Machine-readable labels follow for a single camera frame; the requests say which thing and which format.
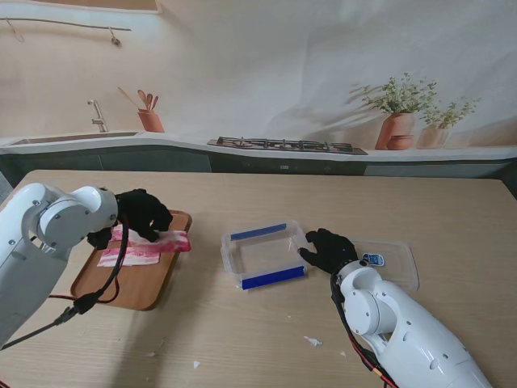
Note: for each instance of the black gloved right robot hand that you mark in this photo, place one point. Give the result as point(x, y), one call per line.
point(333, 250)

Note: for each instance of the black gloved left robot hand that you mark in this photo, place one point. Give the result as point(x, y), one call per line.
point(145, 212)

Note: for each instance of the raw pink bacon slice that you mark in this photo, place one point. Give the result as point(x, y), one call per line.
point(119, 233)
point(137, 258)

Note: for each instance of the raw bacon slices stack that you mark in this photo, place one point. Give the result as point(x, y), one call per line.
point(177, 242)

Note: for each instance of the clear plastic container blue tape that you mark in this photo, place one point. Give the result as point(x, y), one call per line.
point(274, 279)

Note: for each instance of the clear lid with blue label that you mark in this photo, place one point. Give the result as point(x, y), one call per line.
point(400, 258)

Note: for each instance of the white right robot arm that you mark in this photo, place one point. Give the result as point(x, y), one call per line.
point(404, 323)

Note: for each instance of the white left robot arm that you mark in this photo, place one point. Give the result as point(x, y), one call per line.
point(24, 242)

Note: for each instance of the brown wooden tray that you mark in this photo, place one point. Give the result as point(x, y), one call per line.
point(137, 287)

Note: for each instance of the printed kitchen backdrop cloth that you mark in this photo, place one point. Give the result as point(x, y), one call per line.
point(258, 60)

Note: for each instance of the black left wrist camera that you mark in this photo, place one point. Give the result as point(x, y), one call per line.
point(99, 238)

